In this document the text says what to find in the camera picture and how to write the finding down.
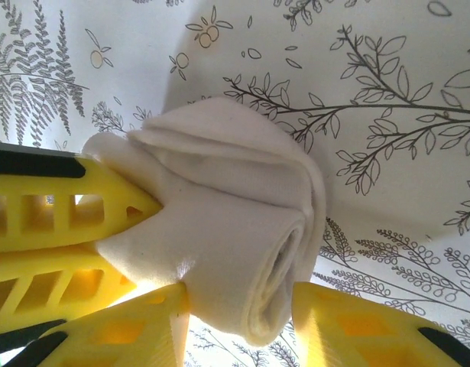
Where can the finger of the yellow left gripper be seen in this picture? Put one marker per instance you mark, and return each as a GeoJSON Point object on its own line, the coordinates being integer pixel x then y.
{"type": "Point", "coordinates": [36, 264]}
{"type": "Point", "coordinates": [62, 187]}

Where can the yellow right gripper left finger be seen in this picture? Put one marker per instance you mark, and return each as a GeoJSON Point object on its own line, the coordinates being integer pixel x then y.
{"type": "Point", "coordinates": [116, 336]}

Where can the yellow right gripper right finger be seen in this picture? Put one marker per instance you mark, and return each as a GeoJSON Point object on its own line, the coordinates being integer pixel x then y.
{"type": "Point", "coordinates": [372, 336]}

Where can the white sock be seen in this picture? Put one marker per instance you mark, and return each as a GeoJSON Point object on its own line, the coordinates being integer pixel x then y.
{"type": "Point", "coordinates": [219, 191]}

